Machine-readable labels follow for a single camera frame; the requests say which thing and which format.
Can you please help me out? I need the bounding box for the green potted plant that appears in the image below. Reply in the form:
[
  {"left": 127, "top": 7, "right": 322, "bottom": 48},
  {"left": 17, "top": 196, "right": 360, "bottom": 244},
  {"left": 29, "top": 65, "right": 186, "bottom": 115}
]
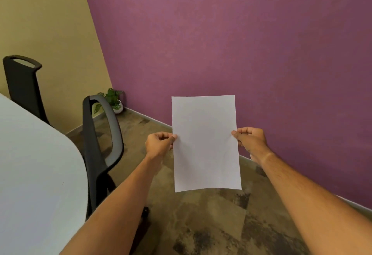
[{"left": 94, "top": 88, "right": 125, "bottom": 114}]

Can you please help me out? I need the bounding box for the black office chair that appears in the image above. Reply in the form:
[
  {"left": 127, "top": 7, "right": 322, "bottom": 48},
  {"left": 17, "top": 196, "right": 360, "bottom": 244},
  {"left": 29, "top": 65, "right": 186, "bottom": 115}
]
[
  {"left": 82, "top": 94, "right": 152, "bottom": 255},
  {"left": 3, "top": 55, "right": 53, "bottom": 127}
]

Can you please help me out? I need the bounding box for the white table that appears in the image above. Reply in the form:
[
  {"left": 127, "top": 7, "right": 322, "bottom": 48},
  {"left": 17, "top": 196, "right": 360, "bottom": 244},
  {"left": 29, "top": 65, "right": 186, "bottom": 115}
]
[{"left": 0, "top": 93, "right": 89, "bottom": 255}]

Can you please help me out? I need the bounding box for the person's left hand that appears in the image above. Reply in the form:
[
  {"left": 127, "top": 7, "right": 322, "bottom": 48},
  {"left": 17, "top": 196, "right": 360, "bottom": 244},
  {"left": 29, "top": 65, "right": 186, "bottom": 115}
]
[{"left": 145, "top": 132, "right": 178, "bottom": 163}]

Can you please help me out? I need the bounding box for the white paper sheet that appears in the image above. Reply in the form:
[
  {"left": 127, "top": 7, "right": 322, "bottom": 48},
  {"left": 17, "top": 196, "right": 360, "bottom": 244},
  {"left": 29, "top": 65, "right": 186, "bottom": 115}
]
[{"left": 171, "top": 95, "right": 242, "bottom": 193}]

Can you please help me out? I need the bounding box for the person's right forearm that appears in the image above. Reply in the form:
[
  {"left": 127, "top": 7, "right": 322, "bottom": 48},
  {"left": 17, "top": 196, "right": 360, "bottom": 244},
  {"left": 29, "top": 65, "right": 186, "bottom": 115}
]
[{"left": 259, "top": 152, "right": 372, "bottom": 255}]

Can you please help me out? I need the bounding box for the person's right hand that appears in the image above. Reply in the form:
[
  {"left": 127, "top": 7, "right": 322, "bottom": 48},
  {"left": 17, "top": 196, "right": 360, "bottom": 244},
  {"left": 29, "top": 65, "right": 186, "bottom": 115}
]
[{"left": 231, "top": 127, "right": 275, "bottom": 167}]

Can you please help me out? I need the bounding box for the person's left forearm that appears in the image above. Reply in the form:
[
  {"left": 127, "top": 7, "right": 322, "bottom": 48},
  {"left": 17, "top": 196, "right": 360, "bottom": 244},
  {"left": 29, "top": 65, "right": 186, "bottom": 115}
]
[{"left": 59, "top": 154, "right": 163, "bottom": 255}]

